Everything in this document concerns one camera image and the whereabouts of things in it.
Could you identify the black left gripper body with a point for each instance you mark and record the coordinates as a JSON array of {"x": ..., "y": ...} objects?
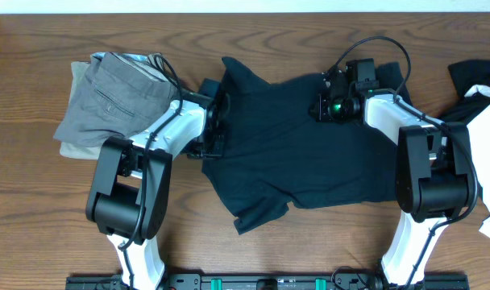
[{"x": 209, "y": 145}]

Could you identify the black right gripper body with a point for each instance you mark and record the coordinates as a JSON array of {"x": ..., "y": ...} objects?
[{"x": 333, "y": 109}]

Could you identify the black t-shirt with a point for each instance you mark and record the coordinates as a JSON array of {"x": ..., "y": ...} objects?
[{"x": 277, "y": 155}]

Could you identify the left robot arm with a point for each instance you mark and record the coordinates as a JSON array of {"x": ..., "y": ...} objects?
[{"x": 129, "y": 193}]

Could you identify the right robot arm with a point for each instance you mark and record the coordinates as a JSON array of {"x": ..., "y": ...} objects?
[{"x": 435, "y": 183}]

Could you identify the grey folded trousers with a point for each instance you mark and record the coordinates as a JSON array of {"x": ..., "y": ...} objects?
[{"x": 112, "y": 100}]

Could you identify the black garment pile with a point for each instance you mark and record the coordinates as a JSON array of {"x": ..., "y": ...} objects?
[{"x": 470, "y": 78}]

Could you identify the beige folded garment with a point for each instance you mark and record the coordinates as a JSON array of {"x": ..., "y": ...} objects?
[{"x": 73, "y": 151}]

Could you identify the black mounting rail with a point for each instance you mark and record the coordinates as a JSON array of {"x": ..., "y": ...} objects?
[{"x": 265, "y": 282}]

